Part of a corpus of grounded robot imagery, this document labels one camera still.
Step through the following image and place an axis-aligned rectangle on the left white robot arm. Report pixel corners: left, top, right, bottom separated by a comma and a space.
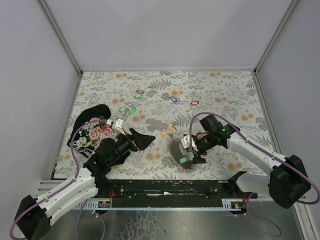
13, 128, 156, 240

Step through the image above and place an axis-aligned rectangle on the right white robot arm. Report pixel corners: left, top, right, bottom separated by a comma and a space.
179, 114, 311, 209

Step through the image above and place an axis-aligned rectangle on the yellow key tag lower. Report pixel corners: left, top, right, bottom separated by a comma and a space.
159, 131, 169, 136

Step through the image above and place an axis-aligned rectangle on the yellow key tag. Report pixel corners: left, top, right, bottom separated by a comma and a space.
167, 122, 174, 131
159, 131, 169, 136

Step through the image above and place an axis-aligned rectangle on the yellow key tag upper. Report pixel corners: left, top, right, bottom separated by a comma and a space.
167, 122, 174, 131

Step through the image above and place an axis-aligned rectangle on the black floral cloth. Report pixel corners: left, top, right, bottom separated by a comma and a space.
67, 104, 117, 160

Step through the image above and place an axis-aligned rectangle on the red key tag right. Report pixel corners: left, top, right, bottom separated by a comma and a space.
191, 101, 199, 106

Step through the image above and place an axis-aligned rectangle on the floral table mat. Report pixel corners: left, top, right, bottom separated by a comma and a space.
52, 71, 274, 180

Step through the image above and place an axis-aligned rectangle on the blue key tag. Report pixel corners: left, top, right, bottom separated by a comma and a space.
170, 97, 178, 103

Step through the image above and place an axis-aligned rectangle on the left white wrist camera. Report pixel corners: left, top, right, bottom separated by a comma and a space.
112, 118, 126, 136

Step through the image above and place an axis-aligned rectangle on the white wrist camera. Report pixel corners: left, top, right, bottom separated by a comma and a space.
112, 118, 126, 136
180, 134, 194, 152

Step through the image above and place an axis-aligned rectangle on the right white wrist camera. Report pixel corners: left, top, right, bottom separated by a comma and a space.
180, 134, 194, 152

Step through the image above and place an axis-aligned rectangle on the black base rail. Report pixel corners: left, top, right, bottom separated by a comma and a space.
96, 179, 249, 209

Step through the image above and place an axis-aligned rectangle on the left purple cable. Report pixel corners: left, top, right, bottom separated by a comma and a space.
9, 118, 112, 240

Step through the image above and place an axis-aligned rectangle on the right white cable duct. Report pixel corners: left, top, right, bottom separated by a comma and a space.
221, 199, 247, 213

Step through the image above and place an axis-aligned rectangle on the white cable duct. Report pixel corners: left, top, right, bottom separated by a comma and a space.
73, 199, 111, 211
221, 199, 247, 213

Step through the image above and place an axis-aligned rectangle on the left white cable duct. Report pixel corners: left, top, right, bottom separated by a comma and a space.
73, 199, 111, 211

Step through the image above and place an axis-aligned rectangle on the left aluminium frame post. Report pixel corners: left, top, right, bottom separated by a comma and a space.
36, 0, 83, 76

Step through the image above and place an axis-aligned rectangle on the aluminium frame post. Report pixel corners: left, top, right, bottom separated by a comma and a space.
36, 0, 83, 76
253, 0, 300, 75

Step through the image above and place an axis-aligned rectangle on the right aluminium frame post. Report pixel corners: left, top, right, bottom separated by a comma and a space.
253, 0, 300, 75

